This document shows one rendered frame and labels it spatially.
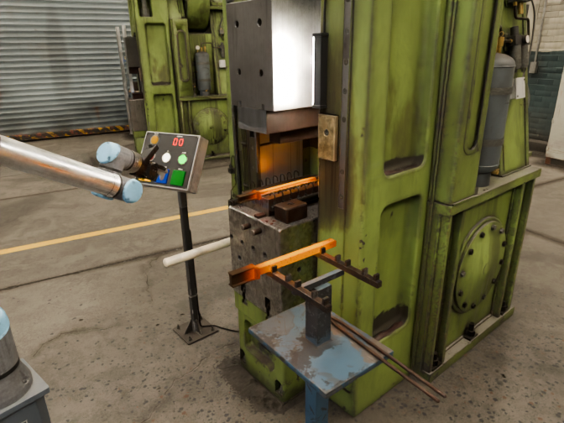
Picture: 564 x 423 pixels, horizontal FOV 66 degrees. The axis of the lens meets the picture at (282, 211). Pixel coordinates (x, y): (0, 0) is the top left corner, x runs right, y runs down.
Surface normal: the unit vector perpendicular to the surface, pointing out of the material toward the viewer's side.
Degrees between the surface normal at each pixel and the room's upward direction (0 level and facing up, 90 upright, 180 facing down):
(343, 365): 0
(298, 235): 90
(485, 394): 0
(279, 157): 90
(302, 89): 90
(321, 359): 0
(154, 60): 89
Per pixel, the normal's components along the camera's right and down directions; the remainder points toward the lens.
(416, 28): 0.64, 0.25
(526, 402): -0.01, -0.93
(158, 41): 0.39, 0.30
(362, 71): -0.77, 0.24
